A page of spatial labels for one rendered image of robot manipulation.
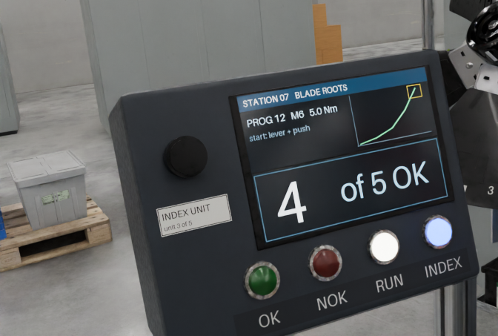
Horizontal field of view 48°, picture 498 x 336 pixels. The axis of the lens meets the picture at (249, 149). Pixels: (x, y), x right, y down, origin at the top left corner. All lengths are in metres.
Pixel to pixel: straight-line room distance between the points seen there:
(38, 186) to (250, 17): 3.85
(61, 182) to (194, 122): 3.13
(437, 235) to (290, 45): 6.42
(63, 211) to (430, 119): 3.21
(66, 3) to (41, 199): 9.63
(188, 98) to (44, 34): 12.49
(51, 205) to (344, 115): 3.18
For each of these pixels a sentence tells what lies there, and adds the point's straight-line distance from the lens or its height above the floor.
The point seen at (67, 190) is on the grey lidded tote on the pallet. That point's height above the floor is 0.35.
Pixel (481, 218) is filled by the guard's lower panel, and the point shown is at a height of 0.36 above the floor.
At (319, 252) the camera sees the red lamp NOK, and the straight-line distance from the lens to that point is 0.41.
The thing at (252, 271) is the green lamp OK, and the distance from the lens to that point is 0.40.
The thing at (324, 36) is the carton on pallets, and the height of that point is 0.71.
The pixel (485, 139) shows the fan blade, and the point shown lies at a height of 1.02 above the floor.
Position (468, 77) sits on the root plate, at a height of 1.11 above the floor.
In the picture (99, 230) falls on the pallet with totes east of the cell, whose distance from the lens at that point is 3.51.
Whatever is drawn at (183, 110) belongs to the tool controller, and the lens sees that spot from 0.39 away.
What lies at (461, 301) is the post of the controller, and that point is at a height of 1.01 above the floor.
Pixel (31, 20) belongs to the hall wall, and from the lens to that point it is 12.86.
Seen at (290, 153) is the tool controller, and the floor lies 1.20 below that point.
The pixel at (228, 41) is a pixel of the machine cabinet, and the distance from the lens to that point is 6.55.
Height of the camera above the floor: 1.30
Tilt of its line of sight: 14 degrees down
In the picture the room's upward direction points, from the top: 6 degrees counter-clockwise
